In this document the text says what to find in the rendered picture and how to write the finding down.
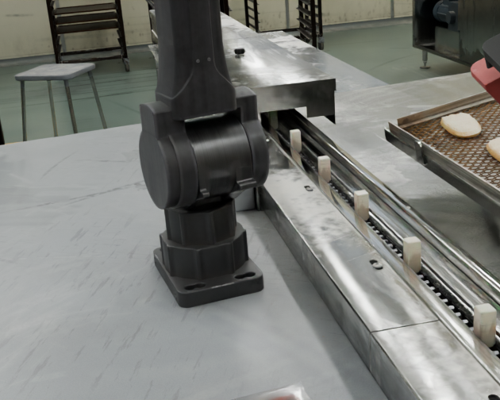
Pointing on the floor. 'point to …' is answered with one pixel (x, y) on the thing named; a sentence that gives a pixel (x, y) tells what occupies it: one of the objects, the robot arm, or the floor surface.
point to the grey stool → (44, 73)
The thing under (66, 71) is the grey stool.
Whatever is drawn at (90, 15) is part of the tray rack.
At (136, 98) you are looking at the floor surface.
